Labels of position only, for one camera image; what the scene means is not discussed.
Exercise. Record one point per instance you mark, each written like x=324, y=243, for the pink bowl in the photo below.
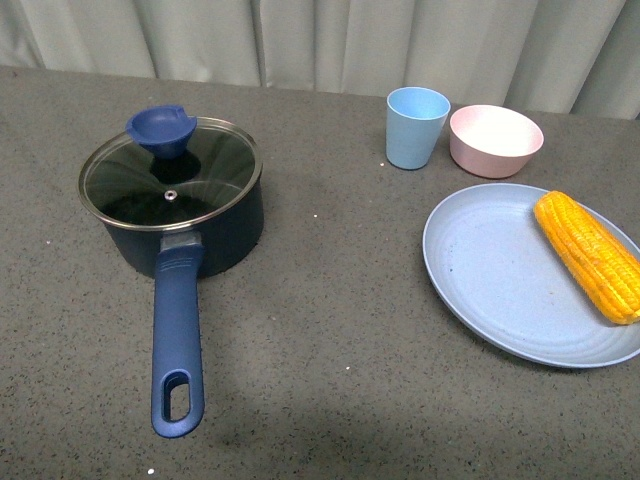
x=493, y=142

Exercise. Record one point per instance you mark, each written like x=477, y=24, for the yellow corn cob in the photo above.
x=601, y=265

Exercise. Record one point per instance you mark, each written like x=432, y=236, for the light blue plate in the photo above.
x=495, y=270

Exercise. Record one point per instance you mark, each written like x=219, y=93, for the glass lid blue knob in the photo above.
x=169, y=170

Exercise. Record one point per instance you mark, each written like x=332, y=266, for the dark blue saucepan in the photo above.
x=176, y=260

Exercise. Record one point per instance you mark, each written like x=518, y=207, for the white curtain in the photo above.
x=579, y=57

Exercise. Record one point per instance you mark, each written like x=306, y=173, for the light blue cup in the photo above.
x=414, y=121

